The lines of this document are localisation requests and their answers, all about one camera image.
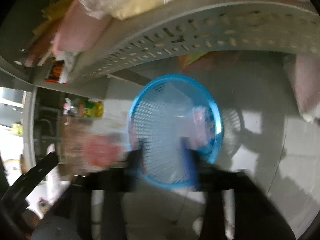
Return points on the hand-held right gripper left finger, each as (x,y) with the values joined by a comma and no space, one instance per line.
(136,162)

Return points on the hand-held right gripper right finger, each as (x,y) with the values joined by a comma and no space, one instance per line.
(190,165)

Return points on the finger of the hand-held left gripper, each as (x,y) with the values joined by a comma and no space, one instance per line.
(35,175)

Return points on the clear red-printed plastic bag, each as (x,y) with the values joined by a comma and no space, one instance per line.
(100,152)

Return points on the blue mesh wastebasket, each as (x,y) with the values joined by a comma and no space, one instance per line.
(160,120)

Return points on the pink sponge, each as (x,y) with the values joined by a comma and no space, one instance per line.
(200,115)

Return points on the green dish soap bottle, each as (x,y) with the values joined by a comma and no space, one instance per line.
(17,128)

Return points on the cooking oil bottle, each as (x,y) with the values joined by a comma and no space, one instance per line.
(87,108)

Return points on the red box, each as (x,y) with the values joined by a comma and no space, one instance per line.
(56,71)

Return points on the perforated grey shelf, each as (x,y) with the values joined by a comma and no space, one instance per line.
(200,25)

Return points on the pink basin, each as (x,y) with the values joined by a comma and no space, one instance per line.
(75,32)

